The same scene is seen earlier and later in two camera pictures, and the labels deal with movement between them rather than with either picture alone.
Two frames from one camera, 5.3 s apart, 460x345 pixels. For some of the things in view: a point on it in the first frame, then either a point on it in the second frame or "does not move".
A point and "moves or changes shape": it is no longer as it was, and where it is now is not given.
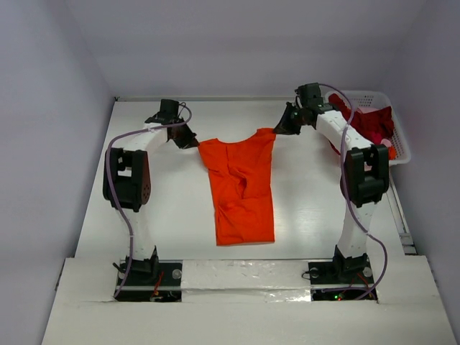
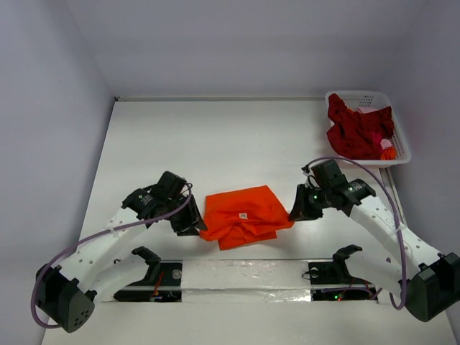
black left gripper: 188,140 -> 191,223
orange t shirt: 241,172 moves or changes shape
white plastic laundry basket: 375,100 does not move
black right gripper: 291,118 -> 306,203
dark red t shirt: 376,125 does not move
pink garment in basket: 386,142 does not move
